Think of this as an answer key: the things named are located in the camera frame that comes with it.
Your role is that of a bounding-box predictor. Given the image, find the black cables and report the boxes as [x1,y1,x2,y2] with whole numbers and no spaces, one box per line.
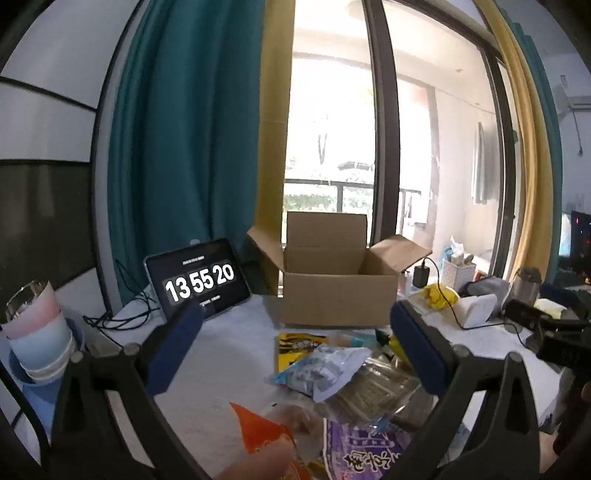
[83,258,162,330]

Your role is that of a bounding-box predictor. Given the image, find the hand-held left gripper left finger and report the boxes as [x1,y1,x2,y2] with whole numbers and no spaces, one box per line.
[48,302,208,480]

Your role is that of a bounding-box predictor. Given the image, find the brown cardboard box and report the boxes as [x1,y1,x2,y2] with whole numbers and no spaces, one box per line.
[247,211,432,329]

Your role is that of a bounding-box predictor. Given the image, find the blue white snack bag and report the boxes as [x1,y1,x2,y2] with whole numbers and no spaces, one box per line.
[269,345,372,403]

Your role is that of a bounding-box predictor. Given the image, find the purple snack bag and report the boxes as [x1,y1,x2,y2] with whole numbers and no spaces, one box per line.
[322,418,416,480]

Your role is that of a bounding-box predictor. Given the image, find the orange snack bag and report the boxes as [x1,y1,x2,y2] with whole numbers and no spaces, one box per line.
[229,401,315,480]

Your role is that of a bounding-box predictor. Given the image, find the white basket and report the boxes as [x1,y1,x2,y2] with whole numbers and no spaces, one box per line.
[441,256,476,283]

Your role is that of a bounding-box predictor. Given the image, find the grey pouch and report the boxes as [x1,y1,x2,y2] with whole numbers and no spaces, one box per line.
[459,277,509,301]

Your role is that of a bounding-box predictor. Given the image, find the white box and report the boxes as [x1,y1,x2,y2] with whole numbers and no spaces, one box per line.
[455,294,498,329]

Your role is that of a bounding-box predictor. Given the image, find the pink cup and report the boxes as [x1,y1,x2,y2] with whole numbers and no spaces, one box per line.
[4,279,63,340]

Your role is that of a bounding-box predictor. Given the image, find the tablet with clock display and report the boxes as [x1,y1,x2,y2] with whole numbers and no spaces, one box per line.
[144,239,252,321]

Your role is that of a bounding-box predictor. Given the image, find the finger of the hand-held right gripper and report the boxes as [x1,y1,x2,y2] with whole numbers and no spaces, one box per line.
[502,299,561,330]

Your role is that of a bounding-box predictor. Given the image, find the yellow packet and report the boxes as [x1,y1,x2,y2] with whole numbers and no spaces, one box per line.
[422,284,460,309]

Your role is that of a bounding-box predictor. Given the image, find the computer monitor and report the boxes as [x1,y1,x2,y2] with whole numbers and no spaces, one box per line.
[558,210,591,273]

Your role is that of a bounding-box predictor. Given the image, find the black window frame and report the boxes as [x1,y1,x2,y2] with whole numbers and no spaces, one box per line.
[362,0,402,259]

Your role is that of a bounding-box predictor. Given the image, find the black charger with cable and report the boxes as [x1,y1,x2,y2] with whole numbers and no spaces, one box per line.
[412,257,467,329]

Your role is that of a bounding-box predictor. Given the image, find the yellow green snack bag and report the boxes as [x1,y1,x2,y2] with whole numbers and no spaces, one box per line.
[276,332,329,376]

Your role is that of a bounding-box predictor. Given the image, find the yellow curtain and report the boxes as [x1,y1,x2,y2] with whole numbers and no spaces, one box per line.
[254,0,296,296]
[475,0,541,278]

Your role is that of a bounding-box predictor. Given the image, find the light blue cup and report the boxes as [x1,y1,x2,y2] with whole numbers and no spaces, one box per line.
[9,316,77,372]

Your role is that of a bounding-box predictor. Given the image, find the clear cracker packet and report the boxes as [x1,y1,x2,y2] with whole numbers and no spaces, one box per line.
[392,385,437,430]
[323,357,419,423]

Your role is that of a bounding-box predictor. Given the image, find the black balcony railing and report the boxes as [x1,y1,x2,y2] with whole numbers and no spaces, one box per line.
[284,178,421,227]

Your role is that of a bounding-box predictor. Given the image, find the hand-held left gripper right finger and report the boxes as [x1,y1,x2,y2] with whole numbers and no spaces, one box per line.
[389,300,541,480]

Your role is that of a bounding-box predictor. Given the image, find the small clear snack packet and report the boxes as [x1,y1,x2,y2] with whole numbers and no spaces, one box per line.
[330,330,393,352]

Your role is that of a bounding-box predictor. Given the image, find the grey water bottle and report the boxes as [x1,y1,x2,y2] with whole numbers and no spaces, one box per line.
[510,267,542,308]

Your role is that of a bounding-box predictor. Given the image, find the white hanging shirt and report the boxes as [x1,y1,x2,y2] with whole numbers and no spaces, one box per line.
[471,121,492,206]

